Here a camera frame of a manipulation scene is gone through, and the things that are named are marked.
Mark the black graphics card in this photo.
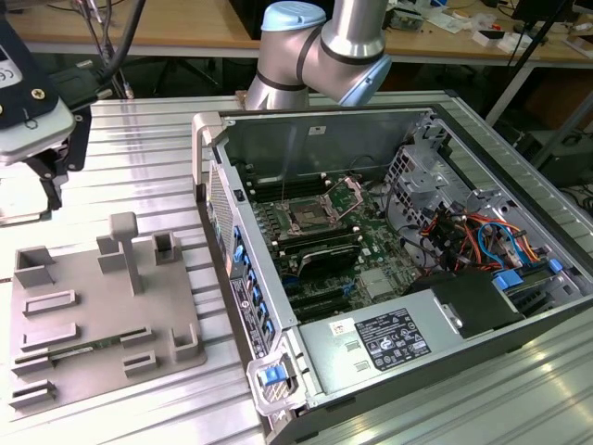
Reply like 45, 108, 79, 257
296, 243, 361, 280

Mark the blue case latch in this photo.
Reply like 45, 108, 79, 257
257, 365, 284, 387

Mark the grey plastic parts rack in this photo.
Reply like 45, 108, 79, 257
2, 211, 208, 421

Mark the metal socket cover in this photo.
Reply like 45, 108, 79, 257
326, 174, 368, 219

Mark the small white open box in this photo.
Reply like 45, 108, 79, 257
472, 28, 507, 48

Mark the black box under desk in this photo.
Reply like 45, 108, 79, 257
539, 138, 593, 187

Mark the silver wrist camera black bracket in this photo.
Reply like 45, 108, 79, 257
0, 20, 78, 166

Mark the red wire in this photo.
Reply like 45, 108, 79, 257
416, 216, 446, 243

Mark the thick black camera cable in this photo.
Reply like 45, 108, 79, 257
48, 0, 149, 113

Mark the black monitor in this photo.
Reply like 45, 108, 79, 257
511, 0, 574, 22

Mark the orange wire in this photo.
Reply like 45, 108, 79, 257
456, 212, 546, 261

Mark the open grey PC case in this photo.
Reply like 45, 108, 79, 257
192, 90, 593, 445

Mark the silver chipset heatsink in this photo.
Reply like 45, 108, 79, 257
359, 268, 395, 299

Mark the CPU socket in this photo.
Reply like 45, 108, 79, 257
284, 198, 335, 234

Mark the black RAM slot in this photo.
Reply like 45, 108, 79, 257
252, 175, 325, 189
273, 224, 356, 240
253, 183, 328, 198
276, 231, 359, 249

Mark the green motherboard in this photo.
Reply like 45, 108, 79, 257
249, 183, 421, 325

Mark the green RAM stick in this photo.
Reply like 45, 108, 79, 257
16, 337, 124, 363

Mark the metal drive cage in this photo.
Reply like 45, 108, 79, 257
384, 143, 469, 219

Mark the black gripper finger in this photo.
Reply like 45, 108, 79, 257
38, 177, 65, 210

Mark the silver power supply unit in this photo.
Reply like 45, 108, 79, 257
298, 289, 464, 396

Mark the blue wire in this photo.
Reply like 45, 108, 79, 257
476, 222, 538, 268

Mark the black plastic fan shroud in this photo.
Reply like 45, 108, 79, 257
405, 271, 527, 338

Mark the black expansion slot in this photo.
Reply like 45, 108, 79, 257
294, 299, 359, 322
289, 287, 347, 308

